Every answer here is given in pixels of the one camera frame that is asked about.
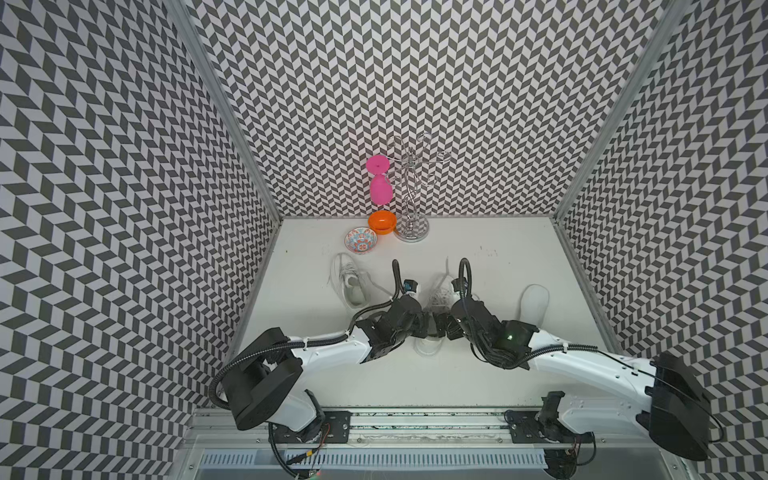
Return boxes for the white sneaker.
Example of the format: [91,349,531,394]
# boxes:
[414,258,455,357]
[329,253,392,310]

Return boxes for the white shoe insole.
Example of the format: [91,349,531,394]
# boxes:
[518,284,550,329]

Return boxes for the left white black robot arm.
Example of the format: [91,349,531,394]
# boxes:
[207,294,428,442]

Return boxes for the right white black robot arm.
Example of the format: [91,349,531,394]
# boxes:
[447,296,716,462]

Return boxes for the patterned small bowl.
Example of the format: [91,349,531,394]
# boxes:
[344,227,378,254]

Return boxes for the chrome glass holder stand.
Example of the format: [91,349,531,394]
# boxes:
[392,132,448,244]

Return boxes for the orange plastic bowl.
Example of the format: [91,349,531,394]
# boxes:
[368,210,397,235]

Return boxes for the pink plastic wine glass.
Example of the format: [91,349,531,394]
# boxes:
[366,155,394,206]

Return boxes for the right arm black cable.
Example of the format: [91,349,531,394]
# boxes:
[457,257,724,445]

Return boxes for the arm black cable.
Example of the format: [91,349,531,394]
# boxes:
[208,259,406,412]
[457,257,724,445]

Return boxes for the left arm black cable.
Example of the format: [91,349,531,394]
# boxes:
[208,259,406,412]

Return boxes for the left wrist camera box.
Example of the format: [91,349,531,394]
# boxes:
[402,279,419,296]

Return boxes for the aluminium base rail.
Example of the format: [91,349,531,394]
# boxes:
[179,407,679,451]

